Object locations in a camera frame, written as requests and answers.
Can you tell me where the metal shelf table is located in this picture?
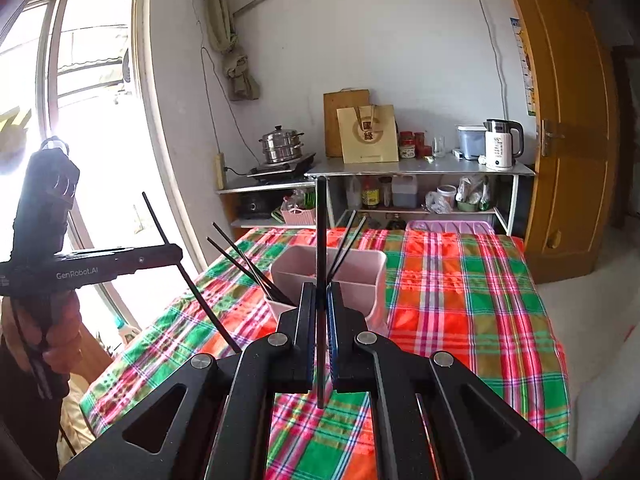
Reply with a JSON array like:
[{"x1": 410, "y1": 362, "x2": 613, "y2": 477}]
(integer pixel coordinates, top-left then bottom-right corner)
[{"x1": 304, "y1": 156, "x2": 537, "y2": 236}]

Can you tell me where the small pink woven basket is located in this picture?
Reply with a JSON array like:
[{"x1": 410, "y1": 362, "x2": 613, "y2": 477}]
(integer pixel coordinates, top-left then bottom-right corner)
[{"x1": 280, "y1": 203, "x2": 317, "y2": 226}]

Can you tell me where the pink plastic tray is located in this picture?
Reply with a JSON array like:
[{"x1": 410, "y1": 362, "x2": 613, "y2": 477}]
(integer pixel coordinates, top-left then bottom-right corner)
[{"x1": 404, "y1": 219, "x2": 497, "y2": 236}]

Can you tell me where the low white counter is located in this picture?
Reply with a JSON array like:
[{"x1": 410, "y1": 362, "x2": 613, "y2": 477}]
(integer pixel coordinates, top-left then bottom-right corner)
[{"x1": 215, "y1": 179, "x2": 316, "y2": 231}]

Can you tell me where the beige tied curtain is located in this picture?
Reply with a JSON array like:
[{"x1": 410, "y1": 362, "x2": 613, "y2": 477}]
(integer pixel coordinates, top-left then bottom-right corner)
[{"x1": 205, "y1": 0, "x2": 261, "y2": 102}]

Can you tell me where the white plastic jug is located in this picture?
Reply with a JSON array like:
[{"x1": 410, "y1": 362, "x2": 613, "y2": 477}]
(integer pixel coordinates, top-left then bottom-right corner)
[{"x1": 391, "y1": 174, "x2": 419, "y2": 210}]

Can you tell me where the person's left hand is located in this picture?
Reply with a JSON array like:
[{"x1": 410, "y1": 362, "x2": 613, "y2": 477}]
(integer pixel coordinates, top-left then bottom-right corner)
[{"x1": 0, "y1": 287, "x2": 84, "y2": 376}]

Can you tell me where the steel steamer pot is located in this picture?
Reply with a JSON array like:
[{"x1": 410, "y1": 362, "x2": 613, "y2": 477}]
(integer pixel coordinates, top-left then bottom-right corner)
[{"x1": 258, "y1": 126, "x2": 305, "y2": 165}]

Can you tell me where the black induction cooker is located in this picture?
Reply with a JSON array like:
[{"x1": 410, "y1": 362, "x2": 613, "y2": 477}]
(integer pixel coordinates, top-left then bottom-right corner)
[{"x1": 245, "y1": 152, "x2": 317, "y2": 180}]

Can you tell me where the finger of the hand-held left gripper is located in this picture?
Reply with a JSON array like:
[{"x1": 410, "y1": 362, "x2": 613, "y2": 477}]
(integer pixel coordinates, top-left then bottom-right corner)
[{"x1": 106, "y1": 243, "x2": 184, "y2": 277}]

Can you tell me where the plaid tablecloth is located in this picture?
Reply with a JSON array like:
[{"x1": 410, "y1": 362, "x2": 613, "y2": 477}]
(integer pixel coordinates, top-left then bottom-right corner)
[{"x1": 80, "y1": 226, "x2": 571, "y2": 480}]

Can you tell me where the white electric kettle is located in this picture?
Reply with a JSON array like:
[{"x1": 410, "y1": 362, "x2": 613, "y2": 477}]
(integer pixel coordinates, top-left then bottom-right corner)
[{"x1": 483, "y1": 118, "x2": 525, "y2": 171}]

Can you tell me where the crumpled plastic bag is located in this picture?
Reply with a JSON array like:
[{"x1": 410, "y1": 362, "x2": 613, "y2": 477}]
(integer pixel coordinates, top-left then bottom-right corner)
[{"x1": 455, "y1": 175, "x2": 494, "y2": 211}]

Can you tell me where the black chopstick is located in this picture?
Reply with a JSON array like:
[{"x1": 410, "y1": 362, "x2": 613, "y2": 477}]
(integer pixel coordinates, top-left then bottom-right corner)
[
  {"x1": 142, "y1": 191, "x2": 243, "y2": 355},
  {"x1": 331, "y1": 216, "x2": 368, "y2": 281},
  {"x1": 212, "y1": 221, "x2": 296, "y2": 307},
  {"x1": 206, "y1": 237, "x2": 285, "y2": 307},
  {"x1": 314, "y1": 176, "x2": 328, "y2": 409},
  {"x1": 327, "y1": 209, "x2": 359, "y2": 279}
]

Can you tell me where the tan paper bag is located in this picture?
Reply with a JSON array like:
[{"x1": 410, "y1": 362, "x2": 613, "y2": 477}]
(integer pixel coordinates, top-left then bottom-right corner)
[{"x1": 335, "y1": 103, "x2": 400, "y2": 165}]

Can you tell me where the wall calendar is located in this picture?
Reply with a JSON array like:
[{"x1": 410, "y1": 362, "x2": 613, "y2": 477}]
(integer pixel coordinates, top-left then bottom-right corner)
[{"x1": 509, "y1": 17, "x2": 537, "y2": 116}]

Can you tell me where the pink plastic utensil basket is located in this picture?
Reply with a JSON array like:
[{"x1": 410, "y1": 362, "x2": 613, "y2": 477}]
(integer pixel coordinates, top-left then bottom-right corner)
[{"x1": 264, "y1": 245, "x2": 389, "y2": 333}]

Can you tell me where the brown sauce bottle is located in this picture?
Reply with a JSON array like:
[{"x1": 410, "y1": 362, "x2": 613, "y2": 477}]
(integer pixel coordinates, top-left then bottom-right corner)
[{"x1": 360, "y1": 177, "x2": 380, "y2": 210}]

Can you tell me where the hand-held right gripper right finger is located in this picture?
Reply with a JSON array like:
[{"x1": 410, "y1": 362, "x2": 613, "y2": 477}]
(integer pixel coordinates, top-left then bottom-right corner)
[{"x1": 326, "y1": 281, "x2": 583, "y2": 480}]

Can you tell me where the clear water pitcher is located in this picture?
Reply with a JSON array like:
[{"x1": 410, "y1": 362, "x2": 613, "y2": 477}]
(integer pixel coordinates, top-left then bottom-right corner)
[{"x1": 456, "y1": 124, "x2": 487, "y2": 161}]

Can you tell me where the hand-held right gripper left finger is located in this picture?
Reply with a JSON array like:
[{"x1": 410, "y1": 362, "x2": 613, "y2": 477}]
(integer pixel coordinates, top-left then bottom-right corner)
[{"x1": 59, "y1": 282, "x2": 319, "y2": 480}]

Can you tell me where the wooden cutting board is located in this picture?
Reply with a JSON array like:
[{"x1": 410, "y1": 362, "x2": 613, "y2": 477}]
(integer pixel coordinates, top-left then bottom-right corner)
[{"x1": 322, "y1": 88, "x2": 372, "y2": 159}]

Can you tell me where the wooden door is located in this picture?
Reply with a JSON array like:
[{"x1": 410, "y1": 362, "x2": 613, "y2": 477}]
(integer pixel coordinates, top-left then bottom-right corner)
[{"x1": 497, "y1": 0, "x2": 622, "y2": 272}]

